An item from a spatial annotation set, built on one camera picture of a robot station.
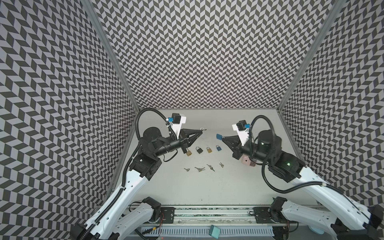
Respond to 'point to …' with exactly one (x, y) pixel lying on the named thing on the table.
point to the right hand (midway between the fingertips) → (223, 143)
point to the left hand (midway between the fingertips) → (201, 133)
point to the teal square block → (214, 231)
